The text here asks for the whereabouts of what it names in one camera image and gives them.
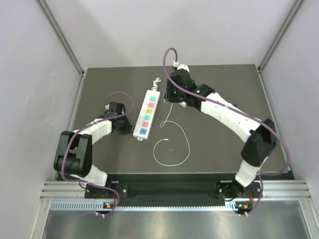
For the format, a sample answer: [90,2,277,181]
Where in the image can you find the aluminium frame post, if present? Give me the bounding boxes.
[257,0,305,74]
[35,0,84,76]

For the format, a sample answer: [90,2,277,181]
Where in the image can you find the white power strip coloured sockets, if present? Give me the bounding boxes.
[133,90,160,141]

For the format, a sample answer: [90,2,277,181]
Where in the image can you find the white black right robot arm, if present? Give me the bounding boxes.
[164,68,277,197]

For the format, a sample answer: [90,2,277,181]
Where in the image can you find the white square charger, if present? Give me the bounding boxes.
[178,102,187,108]

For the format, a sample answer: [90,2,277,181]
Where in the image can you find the teal charging cable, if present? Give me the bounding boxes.
[153,103,191,167]

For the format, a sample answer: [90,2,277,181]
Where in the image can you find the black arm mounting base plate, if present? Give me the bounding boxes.
[84,173,265,201]

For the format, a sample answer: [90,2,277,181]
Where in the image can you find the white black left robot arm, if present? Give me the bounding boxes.
[53,102,133,198]

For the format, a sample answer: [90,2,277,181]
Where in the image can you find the aluminium frame post left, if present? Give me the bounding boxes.
[35,0,84,76]

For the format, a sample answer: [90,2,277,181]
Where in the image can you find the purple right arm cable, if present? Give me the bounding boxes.
[162,48,292,216]

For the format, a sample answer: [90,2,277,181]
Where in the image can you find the grey slotted cable duct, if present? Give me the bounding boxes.
[49,201,252,212]

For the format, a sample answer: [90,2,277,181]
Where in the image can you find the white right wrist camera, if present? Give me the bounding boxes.
[172,61,189,72]

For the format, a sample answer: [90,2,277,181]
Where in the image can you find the aluminium frame post right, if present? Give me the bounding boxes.
[257,0,305,74]

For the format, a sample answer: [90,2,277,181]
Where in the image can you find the white coiled power strip cord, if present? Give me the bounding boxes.
[151,77,163,91]

